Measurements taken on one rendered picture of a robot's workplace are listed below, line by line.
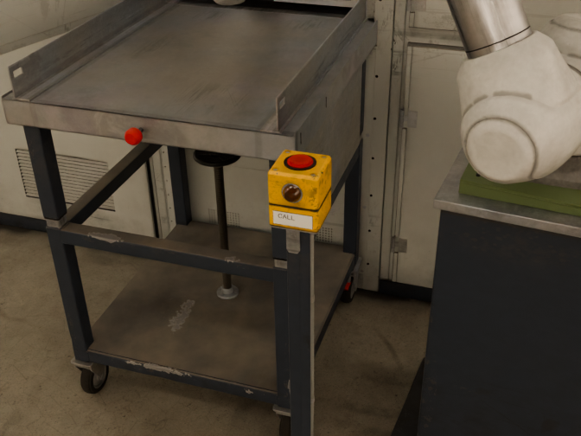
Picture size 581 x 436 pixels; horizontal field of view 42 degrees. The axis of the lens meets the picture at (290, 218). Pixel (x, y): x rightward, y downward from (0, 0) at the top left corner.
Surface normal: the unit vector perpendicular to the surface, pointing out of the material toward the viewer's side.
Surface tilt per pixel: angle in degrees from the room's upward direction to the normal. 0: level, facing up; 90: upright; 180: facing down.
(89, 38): 90
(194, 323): 0
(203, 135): 90
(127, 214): 90
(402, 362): 0
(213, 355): 0
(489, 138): 97
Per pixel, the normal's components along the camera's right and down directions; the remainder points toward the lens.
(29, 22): 0.81, 0.30
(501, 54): -0.44, -0.33
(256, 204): -0.31, 0.51
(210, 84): -0.02, -0.85
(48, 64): 0.95, 0.15
